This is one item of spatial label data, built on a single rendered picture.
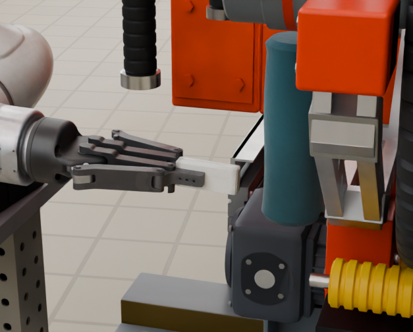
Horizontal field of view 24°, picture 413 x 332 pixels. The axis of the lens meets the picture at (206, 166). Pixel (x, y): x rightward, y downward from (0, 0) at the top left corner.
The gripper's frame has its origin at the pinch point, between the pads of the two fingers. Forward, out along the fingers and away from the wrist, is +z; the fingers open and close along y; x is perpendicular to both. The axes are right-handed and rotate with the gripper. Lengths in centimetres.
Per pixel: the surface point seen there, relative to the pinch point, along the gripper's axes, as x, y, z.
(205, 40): -3, -61, -18
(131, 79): 10.1, 0.7, -8.7
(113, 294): -70, -80, -41
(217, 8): 9.7, -33.5, -8.7
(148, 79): 10.2, 0.2, -7.0
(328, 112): 12.3, 8.4, 13.5
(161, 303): -55, -58, -23
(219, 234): -70, -116, -27
